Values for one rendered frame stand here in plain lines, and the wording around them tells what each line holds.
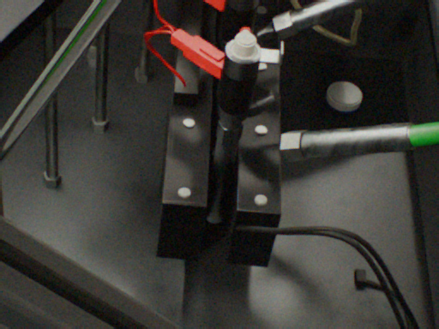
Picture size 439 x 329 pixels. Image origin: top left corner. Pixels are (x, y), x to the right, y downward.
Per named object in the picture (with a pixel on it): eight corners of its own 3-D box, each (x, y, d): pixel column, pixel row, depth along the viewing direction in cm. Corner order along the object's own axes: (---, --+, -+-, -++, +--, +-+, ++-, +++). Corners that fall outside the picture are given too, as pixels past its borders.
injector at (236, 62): (252, 231, 92) (291, 67, 76) (198, 226, 92) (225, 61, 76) (253, 207, 94) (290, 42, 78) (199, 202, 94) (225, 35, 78)
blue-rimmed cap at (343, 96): (361, 116, 113) (363, 107, 111) (325, 113, 112) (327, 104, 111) (358, 91, 115) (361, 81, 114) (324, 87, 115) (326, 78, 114)
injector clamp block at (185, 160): (256, 310, 95) (282, 212, 84) (150, 300, 95) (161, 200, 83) (258, 57, 117) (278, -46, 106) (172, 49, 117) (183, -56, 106)
